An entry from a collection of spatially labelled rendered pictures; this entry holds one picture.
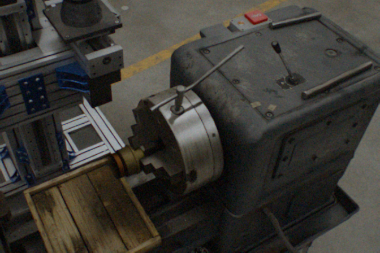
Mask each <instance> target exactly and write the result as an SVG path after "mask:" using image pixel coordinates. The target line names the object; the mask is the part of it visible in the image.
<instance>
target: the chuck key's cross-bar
mask: <svg viewBox="0 0 380 253"><path fill-rule="evenodd" d="M242 49H244V46H243V45H241V46H240V47H238V48H237V49H235V50H234V51H233V52H232V53H230V54H229V55H228V56H227V57H226V58H224V59H223V60H221V61H220V62H219V63H218V64H216V65H215V66H214V67H213V68H212V69H210V70H209V71H208V72H207V73H205V74H204V75H203V76H201V77H200V78H198V79H197V80H196V81H195V82H194V83H193V84H191V85H190V86H188V87H186V88H184V94H185V93H186V92H187V91H190V90H191V89H193V88H194V87H196V86H197V85H198V84H200V83H201V82H203V80H204V79H206V78H207V77H208V76H210V75H211V74H212V73H214V72H215V71H216V70H217V69H219V68H220V66H222V65H223V64H225V63H226V62H228V61H229V60H230V59H231V58H233V57H234V56H235V55H236V54H237V53H239V52H240V51H242ZM178 97H179V96H178V95H177V94H174V95H172V96H170V97H168V98H167V99H165V100H164V101H161V102H159V103H157V104H156V105H154V106H153V107H152V108H150V111H151V112H153V111H155V110H157V109H159V108H161V107H163V106H164V105H165V104H167V103H169V102H171V101H172V100H174V99H176V98H178Z"/></svg>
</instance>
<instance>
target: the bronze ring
mask: <svg viewBox="0 0 380 253"><path fill-rule="evenodd" d="M144 157H145V155H144V152H143V150H142V149H141V147H138V148H135V149H134V148H132V147H131V146H130V145H129V144H126V145H125V147H123V148H121V149H119V150H116V152H114V153H112V154H110V155H108V157H107V158H108V162H109V166H110V168H111V171H112V173H113V175H114V176H115V177H116V178H117V179H119V178H122V177H124V176H126V177H129V176H131V175H134V174H137V175H138V174H140V167H141V161H140V159H142V158H144Z"/></svg>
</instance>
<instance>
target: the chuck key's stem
mask: <svg viewBox="0 0 380 253"><path fill-rule="evenodd" d="M176 94H177V95H178V96H179V97H178V98H176V99H175V105H176V107H175V109H174V110H175V111H176V112H179V111H180V106H181V105H182V103H183V97H184V87H183V86H178V87H177V88H176Z"/></svg>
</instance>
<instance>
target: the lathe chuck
mask: <svg viewBox="0 0 380 253"><path fill-rule="evenodd" d="M174 94H176V90H175V89H166V90H164V91H160V92H158V93H156V94H153V95H151V96H148V97H145V98H142V99H141V100H140V101H139V103H138V106H137V107H141V106H142V105H144V102H143V100H145V99H147V103H148V106H149V108H152V107H153V106H154V105H156V104H157V103H159V102H161V101H164V100H165V99H167V98H168V97H170V96H172V95H174ZM174 105H175V99H174V100H172V101H171V102H169V103H167V104H165V105H164V106H163V107H161V108H159V109H157V110H155V111H153V112H151V114H152V117H153V121H154V124H155V127H156V130H157V134H158V135H159V139H157V140H154V141H152V142H149V143H146V144H145V145H144V146H143V147H144V150H147V149H151V148H152V147H156V146H158V143H160V142H161V143H164V144H165V148H166V151H167V152H168V153H169V154H170V156H171V157H172V158H173V160H174V161H176V162H177V164H178V165H179V166H180V167H181V169H182V170H183V171H184V173H185V174H189V173H190V172H191V171H192V170H193V169H194V171H195V179H193V181H191V182H190V181H188V182H187V183H185V181H184V180H181V181H179V182H178V183H176V184H173V185H170V184H169V182H168V181H167V180H166V179H165V177H164V176H161V177H160V178H159V179H160V180H161V182H162V183H163V184H164V185H165V186H166V187H167V189H168V190H169V191H171V192H172V193H173V194H174V195H177V196H179V197H182V196H184V195H185V194H186V193H190V192H192V191H194V190H196V189H198V188H200V187H202V186H205V185H207V184H208V183H209V182H210V181H211V179H212V178H213V174H214V157H213V151H212V150H211V146H210V142H209V138H208V135H207V133H206V130H205V127H204V125H203V123H202V121H201V119H200V117H199V116H198V114H197V112H196V111H195V109H194V108H193V106H192V104H191V103H190V102H189V100H187V99H186V98H185V97H183V103H182V105H181V107H182V108H183V112H182V113H180V114H175V113H173V112H172V110H171V108H172V107H173V106H174Z"/></svg>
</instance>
